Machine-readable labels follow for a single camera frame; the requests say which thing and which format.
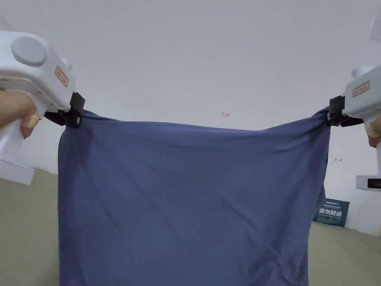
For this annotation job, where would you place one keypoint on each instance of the dark blue shirt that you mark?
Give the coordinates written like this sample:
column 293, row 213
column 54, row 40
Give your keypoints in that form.
column 190, row 202

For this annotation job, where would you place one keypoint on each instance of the dark sign card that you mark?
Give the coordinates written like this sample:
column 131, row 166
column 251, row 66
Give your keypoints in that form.
column 332, row 213

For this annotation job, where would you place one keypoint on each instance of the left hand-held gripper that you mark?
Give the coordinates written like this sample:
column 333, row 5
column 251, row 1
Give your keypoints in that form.
column 38, row 80

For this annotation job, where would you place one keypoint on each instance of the bed with beige sheet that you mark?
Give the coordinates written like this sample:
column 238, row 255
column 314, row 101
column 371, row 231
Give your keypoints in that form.
column 28, row 232

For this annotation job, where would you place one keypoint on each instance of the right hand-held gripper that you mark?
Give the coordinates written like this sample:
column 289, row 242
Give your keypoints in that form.
column 364, row 95

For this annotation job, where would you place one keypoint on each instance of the person's left hand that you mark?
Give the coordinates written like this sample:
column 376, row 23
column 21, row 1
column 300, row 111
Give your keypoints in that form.
column 13, row 108

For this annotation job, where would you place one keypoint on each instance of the person's right hand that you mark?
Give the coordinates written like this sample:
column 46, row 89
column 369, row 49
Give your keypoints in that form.
column 375, row 131

